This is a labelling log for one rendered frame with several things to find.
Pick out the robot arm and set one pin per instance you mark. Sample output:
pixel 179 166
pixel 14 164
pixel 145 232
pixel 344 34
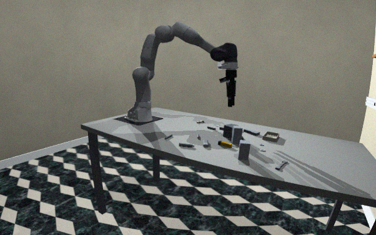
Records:
pixel 141 111

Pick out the yellow cylinder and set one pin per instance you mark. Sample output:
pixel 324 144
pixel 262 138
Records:
pixel 222 143

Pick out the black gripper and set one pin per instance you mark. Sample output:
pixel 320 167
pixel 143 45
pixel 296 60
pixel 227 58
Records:
pixel 231 74

